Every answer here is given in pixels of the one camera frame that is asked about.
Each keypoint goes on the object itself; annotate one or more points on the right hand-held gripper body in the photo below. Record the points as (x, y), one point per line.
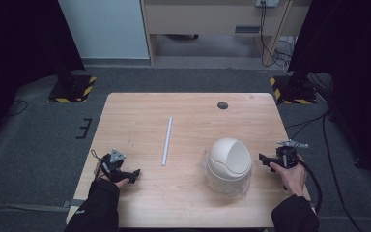
(288, 154)

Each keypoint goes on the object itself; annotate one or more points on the white panel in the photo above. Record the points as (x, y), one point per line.
(104, 27)

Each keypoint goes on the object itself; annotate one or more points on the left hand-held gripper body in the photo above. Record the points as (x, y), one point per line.
(113, 161)

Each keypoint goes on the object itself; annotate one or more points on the long white tube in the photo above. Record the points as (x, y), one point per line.
(167, 141)

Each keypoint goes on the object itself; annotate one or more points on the black curtain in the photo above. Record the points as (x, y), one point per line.
(351, 64)
(19, 48)

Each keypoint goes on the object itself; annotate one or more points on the light wooden desk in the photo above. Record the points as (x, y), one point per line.
(206, 19)

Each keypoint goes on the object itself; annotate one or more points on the white swing-lid trash can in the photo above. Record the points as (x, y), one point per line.
(230, 161)

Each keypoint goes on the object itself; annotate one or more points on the grey wall socket box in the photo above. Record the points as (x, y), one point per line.
(266, 3)

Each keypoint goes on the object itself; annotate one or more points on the grey table bracket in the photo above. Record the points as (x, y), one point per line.
(74, 203)

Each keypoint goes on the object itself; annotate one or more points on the person's right hand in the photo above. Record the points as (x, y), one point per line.
(291, 179)

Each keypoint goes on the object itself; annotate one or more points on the dark round table grommet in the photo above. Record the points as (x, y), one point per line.
(222, 105)

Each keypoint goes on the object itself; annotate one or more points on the black stand base hazard stripes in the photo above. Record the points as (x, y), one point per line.
(74, 88)
(294, 92)

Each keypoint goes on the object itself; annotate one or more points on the person's left hand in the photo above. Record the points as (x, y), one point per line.
(122, 183)

